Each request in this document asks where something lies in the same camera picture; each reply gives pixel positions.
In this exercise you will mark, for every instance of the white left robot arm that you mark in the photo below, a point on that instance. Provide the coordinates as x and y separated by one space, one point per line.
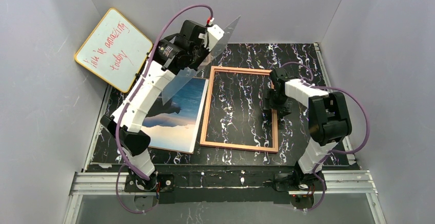
125 123

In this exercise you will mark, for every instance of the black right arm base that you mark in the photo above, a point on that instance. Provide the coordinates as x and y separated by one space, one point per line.
307 183

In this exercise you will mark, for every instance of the landscape photo board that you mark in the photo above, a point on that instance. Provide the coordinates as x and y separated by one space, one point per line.
174 125

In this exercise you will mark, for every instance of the black marble pattern board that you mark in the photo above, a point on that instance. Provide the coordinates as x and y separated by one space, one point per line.
234 113

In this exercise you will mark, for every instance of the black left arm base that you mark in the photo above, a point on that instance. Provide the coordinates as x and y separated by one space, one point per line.
157 182

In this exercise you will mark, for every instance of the yellow rimmed whiteboard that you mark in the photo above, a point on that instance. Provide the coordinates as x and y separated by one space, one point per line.
115 51

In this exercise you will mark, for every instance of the aluminium rail frame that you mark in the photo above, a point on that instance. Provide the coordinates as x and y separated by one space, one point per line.
224 194

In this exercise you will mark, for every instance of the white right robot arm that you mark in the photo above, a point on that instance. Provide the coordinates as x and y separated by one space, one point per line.
328 117

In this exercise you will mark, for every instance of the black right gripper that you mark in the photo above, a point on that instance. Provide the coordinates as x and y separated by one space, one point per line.
272 101

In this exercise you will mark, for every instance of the clear acrylic sheet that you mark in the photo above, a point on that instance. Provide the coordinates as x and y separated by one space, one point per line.
184 76

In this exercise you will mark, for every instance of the pink wooden picture frame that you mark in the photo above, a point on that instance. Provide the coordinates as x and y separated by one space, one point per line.
274 116

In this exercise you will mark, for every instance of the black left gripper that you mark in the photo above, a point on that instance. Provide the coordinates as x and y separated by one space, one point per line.
198 53

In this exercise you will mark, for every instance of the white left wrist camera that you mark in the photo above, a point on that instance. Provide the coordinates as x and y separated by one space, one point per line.
212 36

